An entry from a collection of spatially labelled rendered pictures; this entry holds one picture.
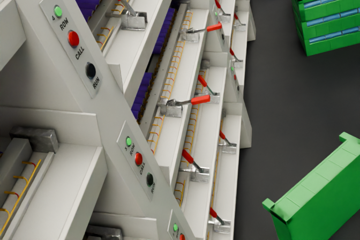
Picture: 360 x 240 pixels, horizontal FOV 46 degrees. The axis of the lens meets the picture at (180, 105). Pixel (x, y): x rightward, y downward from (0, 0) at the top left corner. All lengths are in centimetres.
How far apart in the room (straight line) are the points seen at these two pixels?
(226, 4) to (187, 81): 75
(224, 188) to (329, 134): 46
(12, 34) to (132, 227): 33
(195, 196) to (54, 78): 53
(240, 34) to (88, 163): 136
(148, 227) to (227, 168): 63
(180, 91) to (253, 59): 105
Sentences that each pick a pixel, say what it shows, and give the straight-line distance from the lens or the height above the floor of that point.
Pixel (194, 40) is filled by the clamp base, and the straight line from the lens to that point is 101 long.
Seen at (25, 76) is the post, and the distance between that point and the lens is 47.
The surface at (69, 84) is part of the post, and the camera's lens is 46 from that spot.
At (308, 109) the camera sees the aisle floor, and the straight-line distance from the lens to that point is 157.
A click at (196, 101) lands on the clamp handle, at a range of 78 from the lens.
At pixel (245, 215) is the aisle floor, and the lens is 130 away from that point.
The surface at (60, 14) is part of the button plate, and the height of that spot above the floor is 88.
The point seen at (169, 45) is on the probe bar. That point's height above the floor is 58.
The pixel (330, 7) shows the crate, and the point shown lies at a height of 19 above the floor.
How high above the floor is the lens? 103
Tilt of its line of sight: 36 degrees down
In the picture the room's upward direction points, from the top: 22 degrees counter-clockwise
